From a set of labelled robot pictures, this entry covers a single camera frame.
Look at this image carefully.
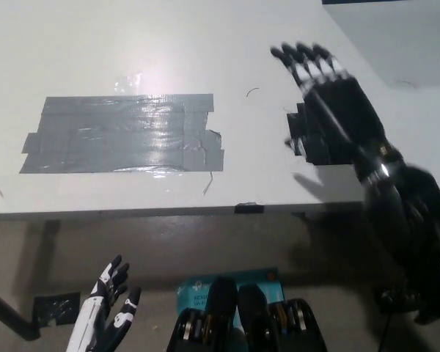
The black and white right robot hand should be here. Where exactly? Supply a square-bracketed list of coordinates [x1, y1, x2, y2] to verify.
[270, 41, 395, 174]

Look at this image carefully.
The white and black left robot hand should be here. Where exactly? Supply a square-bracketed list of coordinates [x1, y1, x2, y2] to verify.
[67, 254, 142, 352]

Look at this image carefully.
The black floor tape patch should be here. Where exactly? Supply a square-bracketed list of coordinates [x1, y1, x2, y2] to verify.
[33, 291, 82, 328]

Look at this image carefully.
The black diagonal table leg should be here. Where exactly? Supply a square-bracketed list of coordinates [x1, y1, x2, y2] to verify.
[0, 283, 42, 340]

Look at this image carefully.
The teal cardboard router box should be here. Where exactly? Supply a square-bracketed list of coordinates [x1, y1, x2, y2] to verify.
[176, 266, 282, 328]

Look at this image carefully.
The small black edge tape strip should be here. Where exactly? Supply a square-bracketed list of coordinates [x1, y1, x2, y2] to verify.
[234, 201, 265, 215]

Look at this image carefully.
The clear tape piece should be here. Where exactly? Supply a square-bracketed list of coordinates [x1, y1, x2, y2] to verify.
[113, 73, 143, 95]

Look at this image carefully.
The grey duct tape patch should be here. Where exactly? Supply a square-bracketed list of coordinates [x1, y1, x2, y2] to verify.
[18, 93, 225, 175]

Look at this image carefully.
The thin black cable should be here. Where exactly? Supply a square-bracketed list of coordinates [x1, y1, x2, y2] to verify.
[375, 311, 394, 352]

